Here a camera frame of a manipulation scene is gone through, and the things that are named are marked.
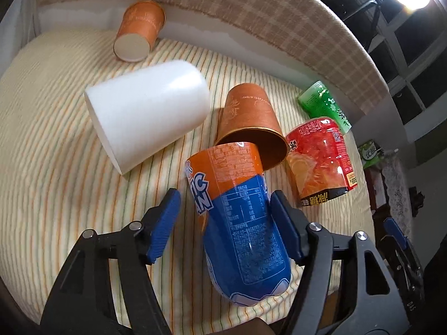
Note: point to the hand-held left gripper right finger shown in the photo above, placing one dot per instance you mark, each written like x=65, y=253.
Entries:
x=286, y=223

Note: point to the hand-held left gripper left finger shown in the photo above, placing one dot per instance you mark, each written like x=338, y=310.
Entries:
x=164, y=226

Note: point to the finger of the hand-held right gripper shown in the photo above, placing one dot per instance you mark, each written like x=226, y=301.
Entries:
x=396, y=232

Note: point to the blue and orange printed cup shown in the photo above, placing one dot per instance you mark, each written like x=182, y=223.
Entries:
x=241, y=216

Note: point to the red printed noodle cup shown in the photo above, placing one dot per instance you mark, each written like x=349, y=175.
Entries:
x=321, y=160

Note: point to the orange paper cup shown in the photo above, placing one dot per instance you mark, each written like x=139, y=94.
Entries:
x=139, y=24
x=248, y=111

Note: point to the white plastic cup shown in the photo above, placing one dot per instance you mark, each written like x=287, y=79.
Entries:
x=146, y=108

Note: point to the green printed cup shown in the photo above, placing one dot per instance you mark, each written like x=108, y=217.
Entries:
x=321, y=101

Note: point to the white lace cloth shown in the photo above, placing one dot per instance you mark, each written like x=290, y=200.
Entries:
x=396, y=185

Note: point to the green packet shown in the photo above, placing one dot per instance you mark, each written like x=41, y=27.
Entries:
x=370, y=153

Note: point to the striped cream blanket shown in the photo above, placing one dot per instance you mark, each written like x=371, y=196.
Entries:
x=52, y=146

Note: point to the beige plaid cloth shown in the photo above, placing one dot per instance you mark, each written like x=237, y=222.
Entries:
x=209, y=0

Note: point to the window frame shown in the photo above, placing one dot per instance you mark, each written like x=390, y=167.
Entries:
x=401, y=38

